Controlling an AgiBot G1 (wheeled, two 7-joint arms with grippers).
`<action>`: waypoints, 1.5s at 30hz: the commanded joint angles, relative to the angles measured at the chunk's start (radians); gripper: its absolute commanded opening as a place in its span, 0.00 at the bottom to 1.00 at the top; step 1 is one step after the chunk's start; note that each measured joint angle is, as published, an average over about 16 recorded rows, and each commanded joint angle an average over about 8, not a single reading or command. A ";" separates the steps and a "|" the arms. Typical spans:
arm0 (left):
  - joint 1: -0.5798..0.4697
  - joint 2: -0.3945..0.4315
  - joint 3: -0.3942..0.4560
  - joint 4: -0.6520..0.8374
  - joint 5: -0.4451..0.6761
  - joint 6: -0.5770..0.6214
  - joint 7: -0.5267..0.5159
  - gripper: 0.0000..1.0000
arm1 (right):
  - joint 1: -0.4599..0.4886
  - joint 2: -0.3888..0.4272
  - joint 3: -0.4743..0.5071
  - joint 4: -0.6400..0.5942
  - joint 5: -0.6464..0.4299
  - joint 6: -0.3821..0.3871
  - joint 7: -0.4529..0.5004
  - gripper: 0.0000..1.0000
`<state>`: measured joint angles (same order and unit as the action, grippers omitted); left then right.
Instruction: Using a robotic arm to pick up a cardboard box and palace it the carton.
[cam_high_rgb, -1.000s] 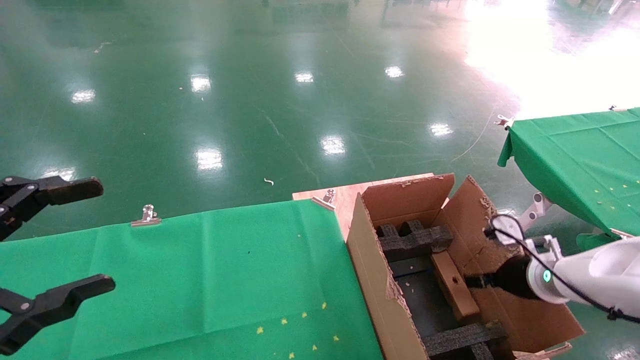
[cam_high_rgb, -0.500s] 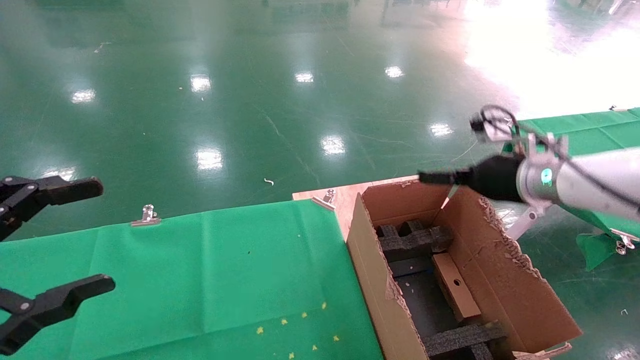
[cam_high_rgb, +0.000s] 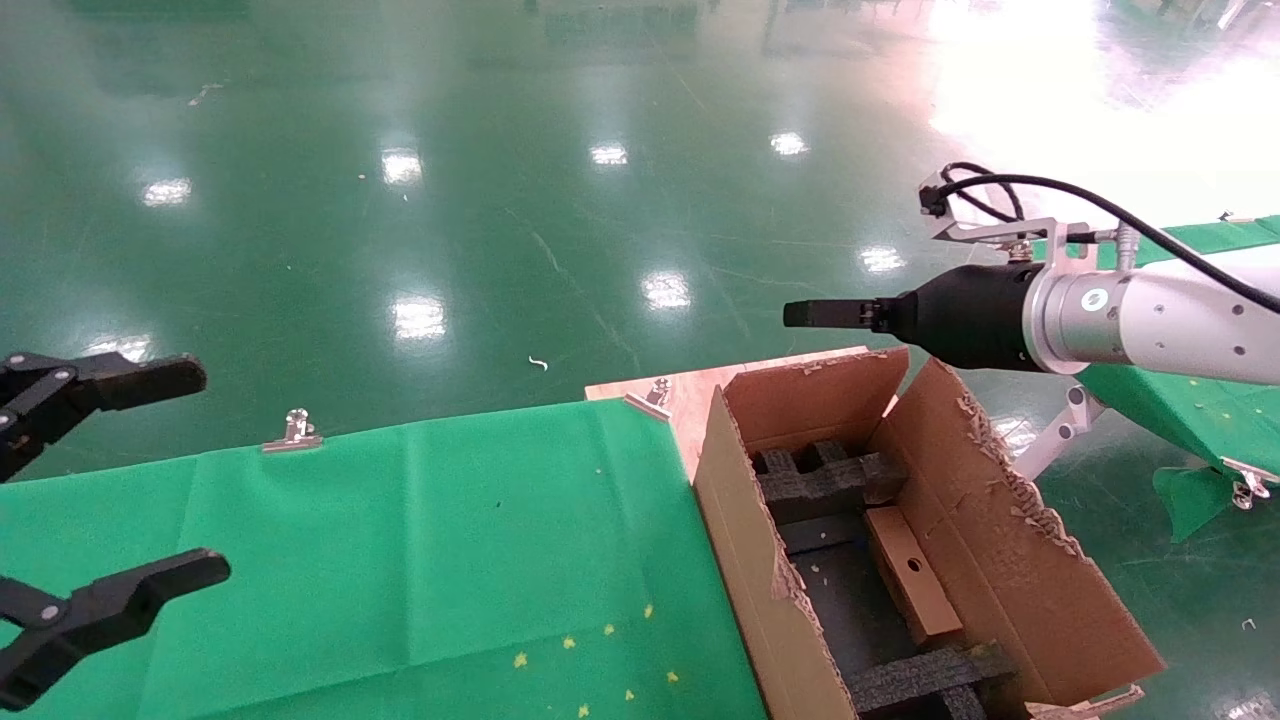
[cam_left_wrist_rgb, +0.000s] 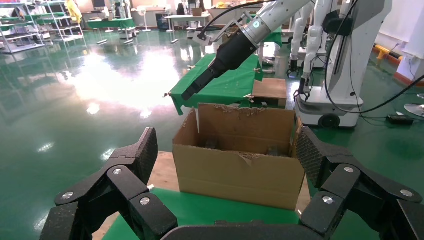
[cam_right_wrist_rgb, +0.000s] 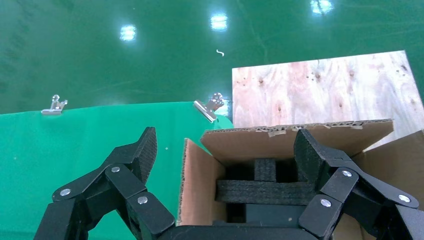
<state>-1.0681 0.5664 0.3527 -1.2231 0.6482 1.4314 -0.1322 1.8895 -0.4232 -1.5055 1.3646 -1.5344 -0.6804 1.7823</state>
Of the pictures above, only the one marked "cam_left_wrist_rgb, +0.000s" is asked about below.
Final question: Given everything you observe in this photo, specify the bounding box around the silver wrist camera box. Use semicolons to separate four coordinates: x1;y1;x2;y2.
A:
192;29;213;47

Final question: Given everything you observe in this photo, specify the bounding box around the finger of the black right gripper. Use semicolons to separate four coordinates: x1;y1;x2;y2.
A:
181;68;214;99
185;73;219;101

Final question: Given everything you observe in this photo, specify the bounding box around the silver camera mount bracket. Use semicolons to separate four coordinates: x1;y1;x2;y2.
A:
206;11;256;44

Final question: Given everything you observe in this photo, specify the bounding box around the grey round stand base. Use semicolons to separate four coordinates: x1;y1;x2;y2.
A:
404;102;424;117

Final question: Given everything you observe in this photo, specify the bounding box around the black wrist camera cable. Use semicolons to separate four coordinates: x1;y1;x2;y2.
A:
198;0;279;34

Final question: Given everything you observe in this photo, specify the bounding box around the metal storage shelf rack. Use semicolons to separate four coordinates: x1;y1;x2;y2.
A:
0;3;46;54
33;0;85;42

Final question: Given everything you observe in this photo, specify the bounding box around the yellow floor guard rail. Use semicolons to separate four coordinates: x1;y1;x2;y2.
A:
373;43;403;65

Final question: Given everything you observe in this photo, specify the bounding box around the yellow jacket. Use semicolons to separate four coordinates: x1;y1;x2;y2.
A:
64;0;83;24

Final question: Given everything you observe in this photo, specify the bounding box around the white standing fan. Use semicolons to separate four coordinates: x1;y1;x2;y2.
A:
137;4;152;33

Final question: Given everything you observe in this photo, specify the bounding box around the green table cloth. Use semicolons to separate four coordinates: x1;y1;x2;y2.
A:
101;180;321;240
168;52;265;117

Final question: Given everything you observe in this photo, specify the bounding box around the black hanging cable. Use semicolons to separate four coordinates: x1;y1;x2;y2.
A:
323;0;424;115

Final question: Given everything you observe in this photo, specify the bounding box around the white background table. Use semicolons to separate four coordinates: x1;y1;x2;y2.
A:
164;13;200;44

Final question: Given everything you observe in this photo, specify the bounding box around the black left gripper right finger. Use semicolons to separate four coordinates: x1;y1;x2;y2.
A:
295;125;424;240

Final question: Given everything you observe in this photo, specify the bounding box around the black power adapter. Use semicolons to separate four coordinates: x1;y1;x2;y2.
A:
385;114;415;126

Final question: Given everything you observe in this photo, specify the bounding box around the green covered background table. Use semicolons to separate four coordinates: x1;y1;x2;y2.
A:
86;18;137;44

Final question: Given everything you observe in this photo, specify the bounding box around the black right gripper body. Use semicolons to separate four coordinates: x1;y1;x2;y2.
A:
207;28;259;79

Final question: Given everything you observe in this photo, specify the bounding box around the white wheeled background robot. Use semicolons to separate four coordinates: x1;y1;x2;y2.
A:
288;0;395;130

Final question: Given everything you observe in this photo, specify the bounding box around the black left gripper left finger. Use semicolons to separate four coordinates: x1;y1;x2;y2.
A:
39;127;179;240

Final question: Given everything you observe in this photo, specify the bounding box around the large open cardboard carton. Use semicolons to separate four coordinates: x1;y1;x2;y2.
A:
172;103;306;212

